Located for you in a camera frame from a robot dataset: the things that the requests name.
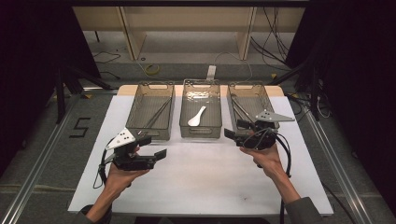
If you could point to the white power strip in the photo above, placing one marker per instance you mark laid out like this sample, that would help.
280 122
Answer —
211 73

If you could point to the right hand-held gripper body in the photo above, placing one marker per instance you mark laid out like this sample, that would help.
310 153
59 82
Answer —
261 138

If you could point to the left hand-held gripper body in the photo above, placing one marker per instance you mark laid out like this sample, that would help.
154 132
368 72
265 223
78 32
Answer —
130 160

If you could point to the black curtain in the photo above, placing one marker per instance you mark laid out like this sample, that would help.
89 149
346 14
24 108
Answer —
31 62
358 77

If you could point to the metal fork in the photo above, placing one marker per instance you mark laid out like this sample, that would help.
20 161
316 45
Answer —
239 113

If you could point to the smoky clear plastic bin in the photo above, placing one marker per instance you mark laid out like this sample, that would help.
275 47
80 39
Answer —
146 105
252 99
200 96

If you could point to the yellow tape roll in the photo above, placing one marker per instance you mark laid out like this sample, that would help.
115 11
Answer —
153 69

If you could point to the metal floor rail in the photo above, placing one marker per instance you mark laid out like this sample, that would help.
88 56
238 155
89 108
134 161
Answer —
339 174
34 174

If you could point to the beige wooden shelf unit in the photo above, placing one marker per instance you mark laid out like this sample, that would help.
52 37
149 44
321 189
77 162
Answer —
186 18

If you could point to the metal chopstick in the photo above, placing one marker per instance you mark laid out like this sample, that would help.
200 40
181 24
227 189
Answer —
154 119
158 112

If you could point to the person's left hand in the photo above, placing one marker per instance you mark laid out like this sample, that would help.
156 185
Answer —
120 179

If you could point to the person's right hand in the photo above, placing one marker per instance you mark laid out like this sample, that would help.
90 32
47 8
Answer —
269 161

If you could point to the black metal stand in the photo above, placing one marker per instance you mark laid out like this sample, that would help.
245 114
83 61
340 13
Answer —
60 93
314 93

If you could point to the white table sheet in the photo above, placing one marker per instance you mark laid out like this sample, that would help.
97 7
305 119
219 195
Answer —
193 186

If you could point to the metal table knife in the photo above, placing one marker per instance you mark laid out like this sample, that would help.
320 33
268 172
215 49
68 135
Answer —
240 107

